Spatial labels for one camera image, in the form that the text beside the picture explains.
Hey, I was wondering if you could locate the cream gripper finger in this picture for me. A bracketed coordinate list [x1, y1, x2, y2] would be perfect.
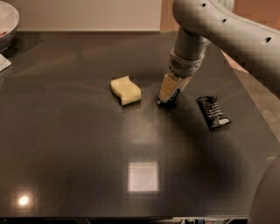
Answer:
[177, 76, 192, 92]
[158, 73, 178, 103]

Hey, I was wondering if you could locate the blue rxbar blueberry bar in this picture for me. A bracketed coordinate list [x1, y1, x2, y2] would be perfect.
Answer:
[157, 89, 180, 109]

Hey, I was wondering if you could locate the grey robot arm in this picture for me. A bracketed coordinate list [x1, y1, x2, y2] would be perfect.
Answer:
[157, 0, 280, 107]

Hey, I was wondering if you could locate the yellow wavy sponge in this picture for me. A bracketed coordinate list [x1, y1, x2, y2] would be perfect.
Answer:
[110, 76, 142, 106]

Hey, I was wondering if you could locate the black snack bar wrapper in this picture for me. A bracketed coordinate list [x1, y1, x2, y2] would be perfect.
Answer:
[196, 95, 232, 130]

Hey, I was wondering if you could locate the white paper sheet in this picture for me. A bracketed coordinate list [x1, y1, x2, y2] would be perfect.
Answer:
[0, 53, 11, 73]

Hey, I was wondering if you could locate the white bowl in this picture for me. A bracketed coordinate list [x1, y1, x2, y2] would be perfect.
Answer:
[0, 1, 19, 52]

